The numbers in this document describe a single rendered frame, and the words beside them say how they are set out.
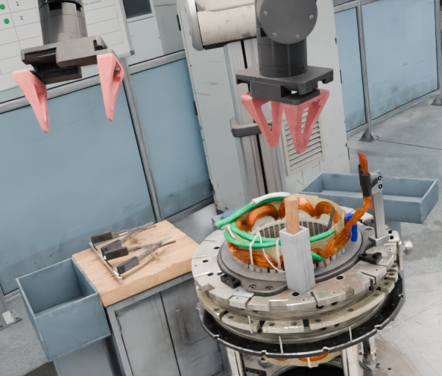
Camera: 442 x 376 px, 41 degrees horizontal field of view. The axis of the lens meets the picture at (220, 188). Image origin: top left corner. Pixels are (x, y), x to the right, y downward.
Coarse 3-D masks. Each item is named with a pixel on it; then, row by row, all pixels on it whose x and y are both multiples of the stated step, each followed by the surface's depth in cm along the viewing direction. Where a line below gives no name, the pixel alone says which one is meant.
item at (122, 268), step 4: (128, 260) 98; (132, 260) 98; (136, 260) 99; (120, 264) 97; (124, 264) 97; (128, 264) 98; (132, 264) 98; (136, 264) 99; (116, 268) 97; (120, 268) 97; (124, 268) 97; (128, 268) 98; (132, 268) 98; (120, 272) 97; (124, 272) 98
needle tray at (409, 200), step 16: (320, 176) 127; (336, 176) 126; (352, 176) 123; (384, 176) 120; (304, 192) 119; (320, 192) 127; (336, 192) 126; (352, 192) 125; (384, 192) 121; (400, 192) 119; (416, 192) 117; (432, 192) 111; (384, 208) 110; (400, 208) 108; (416, 208) 107; (432, 208) 112; (400, 272) 123
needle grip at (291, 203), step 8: (288, 200) 76; (296, 200) 76; (288, 208) 76; (296, 208) 76; (288, 216) 77; (296, 216) 76; (288, 224) 77; (296, 224) 77; (288, 232) 78; (296, 232) 77
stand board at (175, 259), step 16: (160, 224) 117; (112, 240) 114; (128, 240) 113; (144, 240) 111; (160, 240) 110; (176, 240) 109; (192, 240) 108; (80, 256) 110; (96, 256) 109; (128, 256) 106; (160, 256) 104; (176, 256) 103; (192, 256) 102; (96, 272) 103; (128, 272) 101; (144, 272) 100; (160, 272) 99; (176, 272) 101; (96, 288) 97; (112, 288) 96; (128, 288) 97; (144, 288) 98
